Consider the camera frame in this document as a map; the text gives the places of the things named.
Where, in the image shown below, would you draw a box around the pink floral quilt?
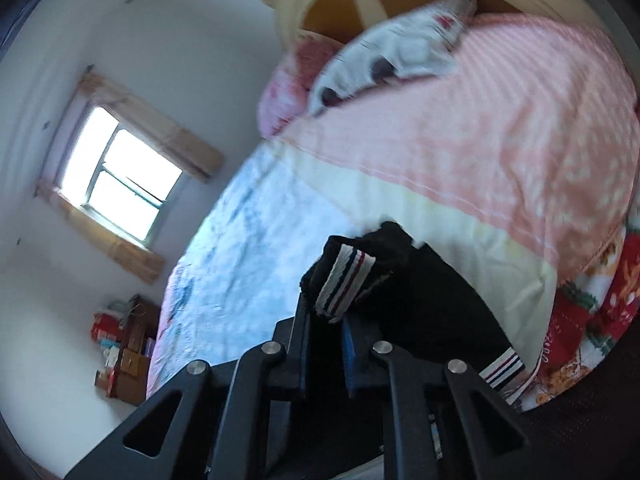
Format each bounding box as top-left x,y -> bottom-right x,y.
257,30 -> 346,137

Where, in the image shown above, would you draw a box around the window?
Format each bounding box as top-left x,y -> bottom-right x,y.
55,104 -> 184,249

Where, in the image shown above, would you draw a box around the bed with blue sheet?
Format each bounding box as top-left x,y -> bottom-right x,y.
145,147 -> 362,401

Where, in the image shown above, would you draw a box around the pink striped blanket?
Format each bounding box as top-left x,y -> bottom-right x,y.
270,12 -> 640,366

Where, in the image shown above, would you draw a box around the beige curtain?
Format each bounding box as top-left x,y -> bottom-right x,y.
35,179 -> 166,285
76,71 -> 224,182

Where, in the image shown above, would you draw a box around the white printed pillow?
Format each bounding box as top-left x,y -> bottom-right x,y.
306,0 -> 478,116

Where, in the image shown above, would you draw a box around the brown wooden desk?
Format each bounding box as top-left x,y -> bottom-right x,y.
95,295 -> 162,407

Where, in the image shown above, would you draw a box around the black pants with striped cuffs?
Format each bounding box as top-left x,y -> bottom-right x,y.
299,220 -> 527,461

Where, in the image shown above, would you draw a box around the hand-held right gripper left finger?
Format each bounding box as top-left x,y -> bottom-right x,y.
64,290 -> 312,480

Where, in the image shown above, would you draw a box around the cream bed headboard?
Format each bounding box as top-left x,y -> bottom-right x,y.
275,0 -> 591,47

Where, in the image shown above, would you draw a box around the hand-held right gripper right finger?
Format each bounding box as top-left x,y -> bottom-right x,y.
341,314 -> 531,480

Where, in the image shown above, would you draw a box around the red printed blanket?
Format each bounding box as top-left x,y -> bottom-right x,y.
520,225 -> 640,411

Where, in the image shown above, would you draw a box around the red gift bag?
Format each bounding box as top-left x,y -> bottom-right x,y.
91,310 -> 124,344

